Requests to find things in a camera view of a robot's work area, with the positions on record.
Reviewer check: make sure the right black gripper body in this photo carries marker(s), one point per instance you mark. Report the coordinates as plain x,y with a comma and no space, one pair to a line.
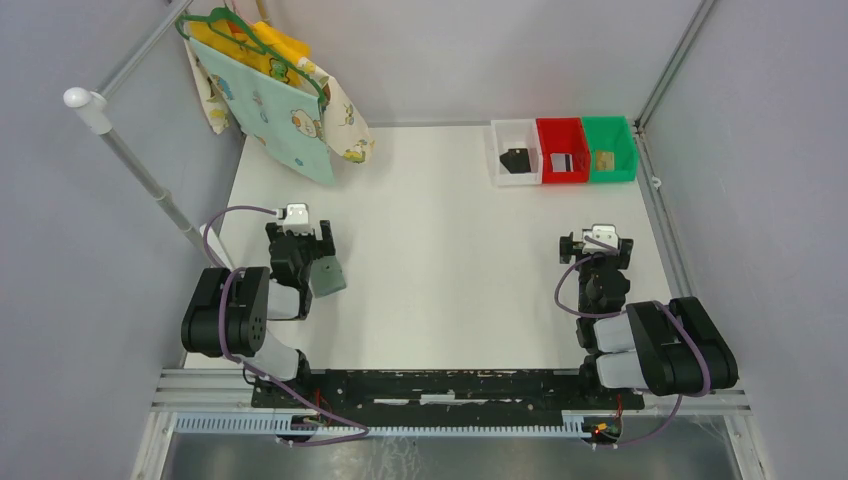
586,269

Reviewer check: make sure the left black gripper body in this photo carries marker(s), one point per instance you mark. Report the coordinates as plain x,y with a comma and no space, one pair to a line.
312,249

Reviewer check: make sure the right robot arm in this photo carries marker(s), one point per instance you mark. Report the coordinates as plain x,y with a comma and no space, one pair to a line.
671,348

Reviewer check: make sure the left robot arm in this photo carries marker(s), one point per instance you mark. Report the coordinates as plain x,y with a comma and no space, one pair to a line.
229,311

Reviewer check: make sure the gold card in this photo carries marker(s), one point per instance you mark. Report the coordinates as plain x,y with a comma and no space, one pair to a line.
605,160

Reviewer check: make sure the white grey card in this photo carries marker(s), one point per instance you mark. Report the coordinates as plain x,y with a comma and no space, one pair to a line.
562,163

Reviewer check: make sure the black card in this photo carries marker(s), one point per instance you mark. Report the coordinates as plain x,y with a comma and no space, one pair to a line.
518,161

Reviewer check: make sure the cream printed cloth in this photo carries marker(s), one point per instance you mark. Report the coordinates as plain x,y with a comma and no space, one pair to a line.
345,131

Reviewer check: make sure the green plastic bin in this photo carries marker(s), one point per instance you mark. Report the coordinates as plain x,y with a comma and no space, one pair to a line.
611,133

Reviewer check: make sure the light blue printed cloth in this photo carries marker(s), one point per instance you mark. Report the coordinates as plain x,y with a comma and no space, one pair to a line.
286,121

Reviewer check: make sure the red plastic bin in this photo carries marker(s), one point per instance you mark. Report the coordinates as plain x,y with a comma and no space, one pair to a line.
563,135

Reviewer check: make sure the white plastic bin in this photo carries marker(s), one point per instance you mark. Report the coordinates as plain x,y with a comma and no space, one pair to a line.
515,133

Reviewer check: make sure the green clothes hanger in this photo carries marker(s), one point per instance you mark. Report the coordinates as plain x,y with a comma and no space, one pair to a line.
257,45

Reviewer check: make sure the white clothes rack pole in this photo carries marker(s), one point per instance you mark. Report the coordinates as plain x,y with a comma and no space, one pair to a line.
89,107

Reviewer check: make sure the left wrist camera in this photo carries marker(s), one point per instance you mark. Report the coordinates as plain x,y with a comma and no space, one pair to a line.
295,219

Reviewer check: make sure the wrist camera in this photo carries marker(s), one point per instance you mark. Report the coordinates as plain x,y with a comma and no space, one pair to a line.
295,219
600,238

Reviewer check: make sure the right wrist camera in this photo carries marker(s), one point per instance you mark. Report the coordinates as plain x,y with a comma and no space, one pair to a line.
600,238

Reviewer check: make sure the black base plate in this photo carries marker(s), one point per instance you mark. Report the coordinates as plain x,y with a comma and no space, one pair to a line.
462,398

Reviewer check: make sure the aluminium frame rail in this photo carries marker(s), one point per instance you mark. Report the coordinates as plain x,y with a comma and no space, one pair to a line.
224,390

